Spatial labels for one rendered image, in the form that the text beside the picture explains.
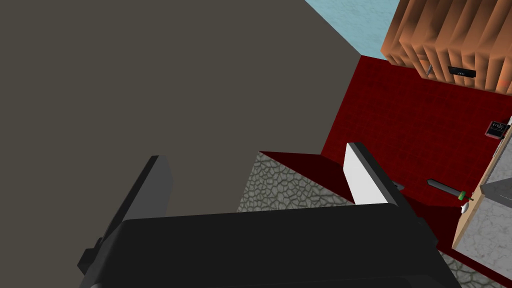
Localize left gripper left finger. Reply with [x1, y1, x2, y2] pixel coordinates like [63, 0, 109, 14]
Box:
[101, 155, 174, 240]

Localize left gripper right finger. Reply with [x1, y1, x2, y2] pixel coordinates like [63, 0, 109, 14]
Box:
[342, 141, 405, 207]

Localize grey knife with green band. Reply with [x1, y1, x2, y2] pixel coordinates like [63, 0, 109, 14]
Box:
[426, 178, 476, 202]

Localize black and red box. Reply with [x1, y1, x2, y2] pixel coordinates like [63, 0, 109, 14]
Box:
[485, 120, 511, 141]

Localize brown wooden cupboard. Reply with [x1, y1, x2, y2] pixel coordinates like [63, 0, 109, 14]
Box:
[379, 0, 512, 97]

